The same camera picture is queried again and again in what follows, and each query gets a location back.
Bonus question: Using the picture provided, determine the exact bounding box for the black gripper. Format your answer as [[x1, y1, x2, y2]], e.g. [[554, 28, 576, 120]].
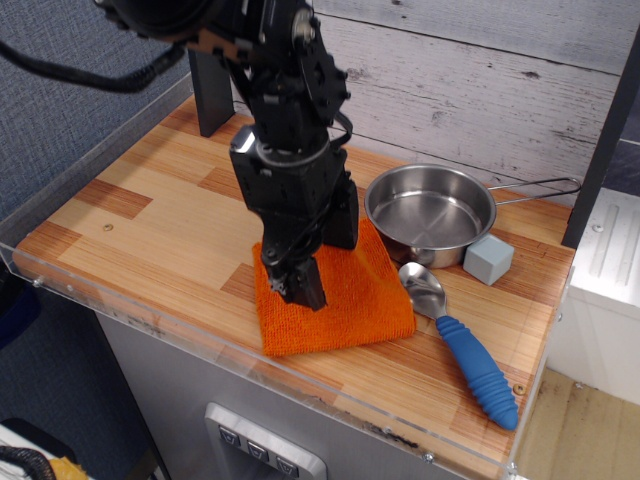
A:
[[230, 125, 359, 311]]

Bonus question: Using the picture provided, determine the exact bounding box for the orange knitted cloth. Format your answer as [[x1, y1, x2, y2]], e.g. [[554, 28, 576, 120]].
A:
[[253, 218, 416, 357]]

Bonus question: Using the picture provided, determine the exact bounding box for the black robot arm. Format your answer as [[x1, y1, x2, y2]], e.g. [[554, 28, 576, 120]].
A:
[[1, 1, 358, 310]]

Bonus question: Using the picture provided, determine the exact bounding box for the stainless steel pan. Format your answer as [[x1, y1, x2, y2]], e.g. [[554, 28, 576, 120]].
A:
[[364, 164, 581, 268]]

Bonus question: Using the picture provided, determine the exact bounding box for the grey cube block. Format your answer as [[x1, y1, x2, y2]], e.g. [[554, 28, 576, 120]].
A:
[[463, 234, 515, 286]]

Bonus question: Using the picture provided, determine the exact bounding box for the silver toy fridge cabinet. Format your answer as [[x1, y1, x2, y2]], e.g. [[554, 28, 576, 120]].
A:
[[98, 315, 481, 479]]

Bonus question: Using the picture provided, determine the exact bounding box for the silver dispenser button panel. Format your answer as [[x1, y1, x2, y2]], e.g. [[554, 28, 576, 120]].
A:
[[204, 402, 328, 479]]

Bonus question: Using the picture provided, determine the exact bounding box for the white side cabinet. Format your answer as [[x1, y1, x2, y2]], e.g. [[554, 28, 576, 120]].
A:
[[547, 188, 639, 404]]

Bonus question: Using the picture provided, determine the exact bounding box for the blue handled metal spoon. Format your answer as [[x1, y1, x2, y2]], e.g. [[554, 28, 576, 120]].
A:
[[398, 262, 519, 431]]

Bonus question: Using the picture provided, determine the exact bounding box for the dark grey left post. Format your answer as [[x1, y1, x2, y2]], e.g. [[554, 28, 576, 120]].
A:
[[189, 51, 235, 137]]

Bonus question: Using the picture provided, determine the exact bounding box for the dark grey post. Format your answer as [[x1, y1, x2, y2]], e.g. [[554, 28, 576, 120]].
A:
[[189, 51, 235, 137], [561, 32, 639, 249]]

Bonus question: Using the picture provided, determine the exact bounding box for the dark grey right post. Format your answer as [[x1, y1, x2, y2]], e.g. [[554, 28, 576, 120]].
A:
[[561, 32, 639, 249]]

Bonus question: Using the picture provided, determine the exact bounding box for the clear acrylic guard rail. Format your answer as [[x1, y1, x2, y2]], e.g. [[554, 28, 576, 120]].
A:
[[0, 72, 575, 480]]

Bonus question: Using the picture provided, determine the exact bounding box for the black braided cable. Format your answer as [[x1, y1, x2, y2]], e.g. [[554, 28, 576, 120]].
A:
[[0, 445, 56, 480]]

